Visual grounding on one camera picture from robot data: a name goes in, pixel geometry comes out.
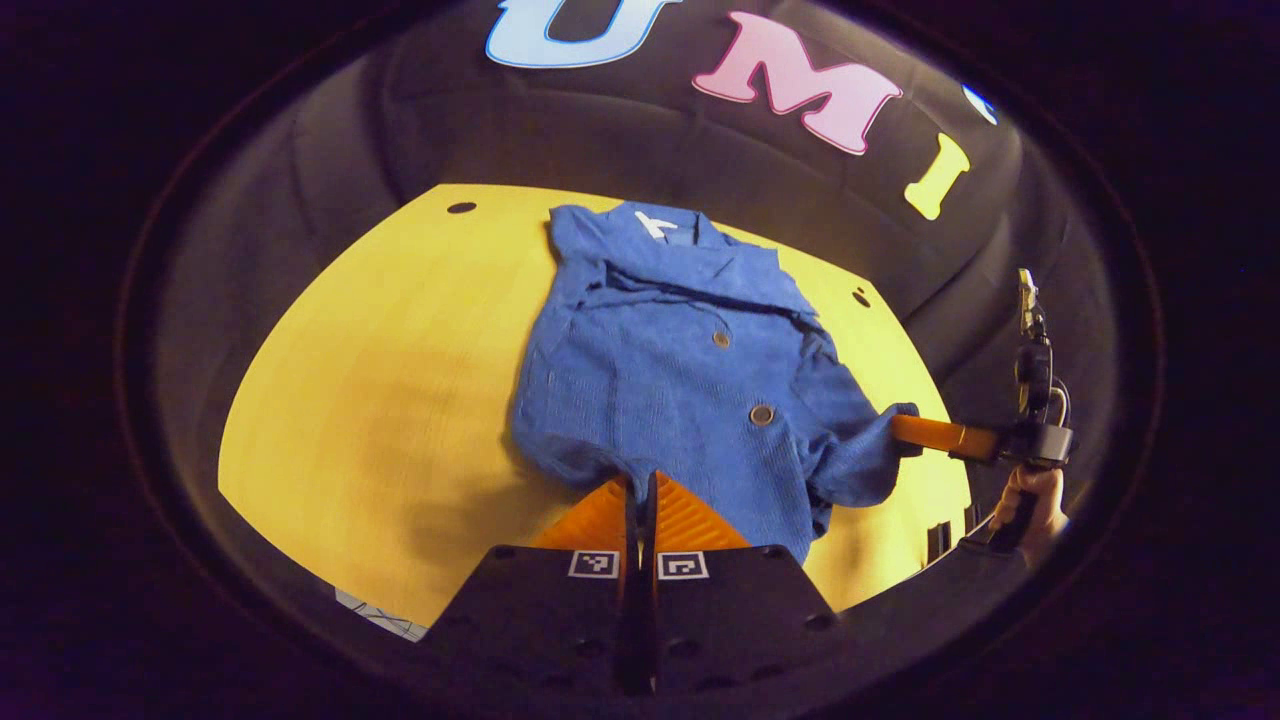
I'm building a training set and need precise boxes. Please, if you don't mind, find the blue button-up jacket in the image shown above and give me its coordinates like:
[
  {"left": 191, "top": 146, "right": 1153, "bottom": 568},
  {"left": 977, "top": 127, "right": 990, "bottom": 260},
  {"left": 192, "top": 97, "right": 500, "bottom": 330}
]
[{"left": 512, "top": 202, "right": 921, "bottom": 566}]

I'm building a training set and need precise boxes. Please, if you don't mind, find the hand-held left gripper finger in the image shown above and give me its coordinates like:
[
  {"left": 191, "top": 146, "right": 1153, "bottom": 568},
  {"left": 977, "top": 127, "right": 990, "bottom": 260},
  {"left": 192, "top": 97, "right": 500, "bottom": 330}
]
[
  {"left": 430, "top": 475, "right": 639, "bottom": 696},
  {"left": 643, "top": 470, "right": 841, "bottom": 696}
]

